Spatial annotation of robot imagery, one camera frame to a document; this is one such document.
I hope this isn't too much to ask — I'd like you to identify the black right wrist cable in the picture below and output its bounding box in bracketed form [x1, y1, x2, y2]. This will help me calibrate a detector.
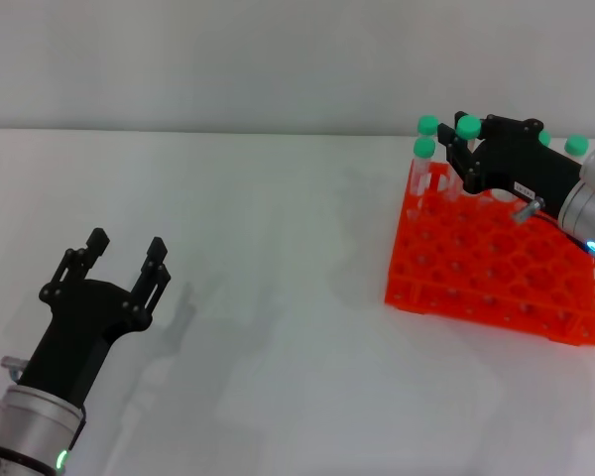
[537, 210, 594, 247]

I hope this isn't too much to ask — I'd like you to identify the orange test tube rack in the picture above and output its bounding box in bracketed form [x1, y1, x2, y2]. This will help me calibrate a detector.
[382, 161, 595, 347]

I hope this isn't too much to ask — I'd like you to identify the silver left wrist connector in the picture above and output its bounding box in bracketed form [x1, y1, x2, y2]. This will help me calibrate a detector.
[0, 354, 30, 382]

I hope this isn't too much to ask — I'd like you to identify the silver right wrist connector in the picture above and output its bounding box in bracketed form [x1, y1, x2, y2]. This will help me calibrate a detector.
[513, 196, 546, 223]

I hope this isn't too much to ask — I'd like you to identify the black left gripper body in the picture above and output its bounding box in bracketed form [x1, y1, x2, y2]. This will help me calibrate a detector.
[17, 278, 154, 409]

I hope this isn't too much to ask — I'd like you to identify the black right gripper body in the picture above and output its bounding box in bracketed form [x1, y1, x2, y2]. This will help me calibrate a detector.
[463, 114, 585, 219]

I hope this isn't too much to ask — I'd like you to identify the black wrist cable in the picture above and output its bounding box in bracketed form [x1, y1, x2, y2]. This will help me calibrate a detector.
[68, 406, 89, 447]
[537, 210, 594, 247]

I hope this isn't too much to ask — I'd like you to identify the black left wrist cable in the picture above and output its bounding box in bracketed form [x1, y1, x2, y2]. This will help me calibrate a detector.
[68, 406, 89, 447]

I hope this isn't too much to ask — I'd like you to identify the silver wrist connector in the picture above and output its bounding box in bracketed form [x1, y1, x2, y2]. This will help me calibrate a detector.
[0, 354, 30, 382]
[513, 196, 546, 223]

